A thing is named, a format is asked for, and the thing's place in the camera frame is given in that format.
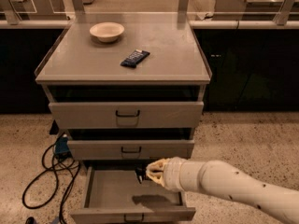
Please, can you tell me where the grey drawer cabinet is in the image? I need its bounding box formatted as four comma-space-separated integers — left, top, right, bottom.
36, 13, 211, 165

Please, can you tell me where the blue power box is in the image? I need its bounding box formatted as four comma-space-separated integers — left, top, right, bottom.
54, 134, 69, 155

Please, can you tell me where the bottom grey drawer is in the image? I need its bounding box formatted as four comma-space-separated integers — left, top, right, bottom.
70, 167, 195, 224

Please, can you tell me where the white ceramic bowl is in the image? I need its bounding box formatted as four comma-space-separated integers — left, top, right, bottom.
90, 22, 124, 43

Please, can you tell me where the grey drawer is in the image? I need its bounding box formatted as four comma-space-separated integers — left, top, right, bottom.
67, 140, 194, 161
70, 167, 195, 224
50, 102, 204, 129

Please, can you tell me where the top grey drawer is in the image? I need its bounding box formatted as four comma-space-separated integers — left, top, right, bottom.
50, 102, 204, 129

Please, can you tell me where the chocolate rxbar black wrapper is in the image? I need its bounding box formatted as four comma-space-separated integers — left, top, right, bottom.
135, 168, 147, 183

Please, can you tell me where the blue snack bar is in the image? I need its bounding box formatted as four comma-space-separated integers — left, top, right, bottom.
121, 49, 150, 68

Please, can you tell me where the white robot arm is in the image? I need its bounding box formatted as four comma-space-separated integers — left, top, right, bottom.
146, 157, 299, 224

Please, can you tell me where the middle grey drawer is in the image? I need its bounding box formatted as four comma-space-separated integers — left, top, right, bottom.
67, 140, 194, 161

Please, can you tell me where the background steel table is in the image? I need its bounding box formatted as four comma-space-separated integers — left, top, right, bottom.
213, 0, 284, 21

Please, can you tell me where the white horizontal rail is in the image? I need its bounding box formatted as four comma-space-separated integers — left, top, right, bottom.
0, 19, 299, 30

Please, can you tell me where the black floor cable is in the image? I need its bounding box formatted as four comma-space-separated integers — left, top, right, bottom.
21, 142, 82, 224

